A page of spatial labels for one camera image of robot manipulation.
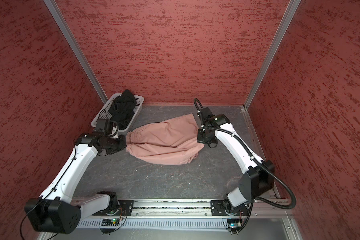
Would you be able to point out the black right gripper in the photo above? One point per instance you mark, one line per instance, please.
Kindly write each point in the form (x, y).
(200, 138)

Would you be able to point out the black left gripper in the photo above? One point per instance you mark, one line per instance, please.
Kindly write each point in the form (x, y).
(122, 146)

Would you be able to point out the pink drawstring shorts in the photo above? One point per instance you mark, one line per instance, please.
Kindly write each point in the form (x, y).
(170, 142)

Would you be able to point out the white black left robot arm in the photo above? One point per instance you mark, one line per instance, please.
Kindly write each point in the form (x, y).
(55, 210)

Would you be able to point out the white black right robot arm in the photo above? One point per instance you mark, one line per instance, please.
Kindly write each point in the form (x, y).
(255, 181)

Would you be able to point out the black shorts in basket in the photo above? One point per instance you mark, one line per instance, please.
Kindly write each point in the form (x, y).
(122, 109)

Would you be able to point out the white perforated plastic basket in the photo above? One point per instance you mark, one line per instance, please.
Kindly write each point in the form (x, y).
(104, 112)

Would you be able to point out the left green circuit board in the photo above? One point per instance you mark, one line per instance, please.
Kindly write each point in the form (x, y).
(110, 223)

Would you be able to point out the green circuit board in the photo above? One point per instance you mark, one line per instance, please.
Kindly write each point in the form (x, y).
(110, 223)
(234, 225)

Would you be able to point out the right green circuit board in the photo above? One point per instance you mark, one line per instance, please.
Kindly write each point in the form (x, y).
(234, 225)

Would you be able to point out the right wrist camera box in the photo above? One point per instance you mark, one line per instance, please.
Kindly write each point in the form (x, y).
(205, 114)

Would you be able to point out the aluminium left corner post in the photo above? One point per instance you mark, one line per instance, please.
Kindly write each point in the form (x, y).
(67, 33)

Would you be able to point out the aluminium corner post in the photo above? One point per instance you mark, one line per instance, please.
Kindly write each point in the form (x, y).
(278, 37)
(67, 33)

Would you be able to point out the white slotted cable duct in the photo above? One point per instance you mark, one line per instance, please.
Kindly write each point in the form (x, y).
(159, 224)

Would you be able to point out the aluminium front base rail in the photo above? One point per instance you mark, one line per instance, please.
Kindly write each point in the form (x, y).
(161, 208)

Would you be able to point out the aluminium right corner post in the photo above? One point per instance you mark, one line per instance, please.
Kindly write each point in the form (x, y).
(278, 37)

